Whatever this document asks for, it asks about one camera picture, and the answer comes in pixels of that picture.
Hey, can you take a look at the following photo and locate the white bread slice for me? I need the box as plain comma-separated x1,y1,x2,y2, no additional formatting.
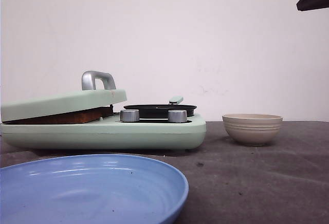
3,105,114,125

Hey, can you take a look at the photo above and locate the left silver control knob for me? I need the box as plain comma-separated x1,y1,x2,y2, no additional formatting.
120,109,140,122

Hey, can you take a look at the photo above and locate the blue plastic plate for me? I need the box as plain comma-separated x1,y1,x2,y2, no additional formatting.
1,154,189,223

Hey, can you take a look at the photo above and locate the mint green breakfast maker base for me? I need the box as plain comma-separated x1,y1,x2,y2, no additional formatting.
1,114,206,150

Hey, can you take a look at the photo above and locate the silver control knob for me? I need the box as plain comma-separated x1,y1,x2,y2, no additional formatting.
168,109,187,123
120,109,140,122

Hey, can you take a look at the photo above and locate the beige ribbed bowl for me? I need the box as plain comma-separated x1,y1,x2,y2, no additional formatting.
222,114,283,146

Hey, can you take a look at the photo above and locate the right silver control knob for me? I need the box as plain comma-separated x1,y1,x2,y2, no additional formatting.
168,109,187,123

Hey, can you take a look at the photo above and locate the black frying pan green handle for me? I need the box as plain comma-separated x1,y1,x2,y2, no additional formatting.
124,96,197,119

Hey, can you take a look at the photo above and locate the breakfast maker hinged lid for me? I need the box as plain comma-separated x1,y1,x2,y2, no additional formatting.
1,71,127,123

